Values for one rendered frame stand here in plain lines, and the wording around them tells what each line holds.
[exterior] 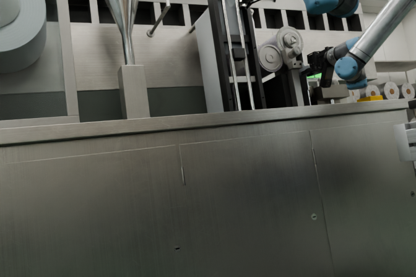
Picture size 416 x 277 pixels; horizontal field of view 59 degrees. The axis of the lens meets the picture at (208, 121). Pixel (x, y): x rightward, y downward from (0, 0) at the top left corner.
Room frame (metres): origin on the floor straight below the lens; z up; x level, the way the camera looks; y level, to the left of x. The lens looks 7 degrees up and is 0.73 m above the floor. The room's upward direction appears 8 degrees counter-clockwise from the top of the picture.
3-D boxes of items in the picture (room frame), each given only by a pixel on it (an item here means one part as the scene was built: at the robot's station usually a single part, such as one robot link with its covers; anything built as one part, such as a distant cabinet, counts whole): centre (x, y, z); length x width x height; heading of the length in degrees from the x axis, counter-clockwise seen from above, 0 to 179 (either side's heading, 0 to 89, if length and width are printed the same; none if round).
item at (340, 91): (1.85, -0.52, 1.00); 0.40 x 0.16 x 0.06; 24
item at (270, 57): (1.69, -0.26, 1.17); 0.26 x 0.12 x 0.12; 24
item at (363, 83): (1.38, -0.58, 1.01); 0.11 x 0.08 x 0.11; 148
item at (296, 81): (1.57, -0.41, 1.05); 0.06 x 0.05 x 0.31; 24
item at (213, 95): (1.63, -0.05, 1.17); 0.34 x 0.05 x 0.54; 24
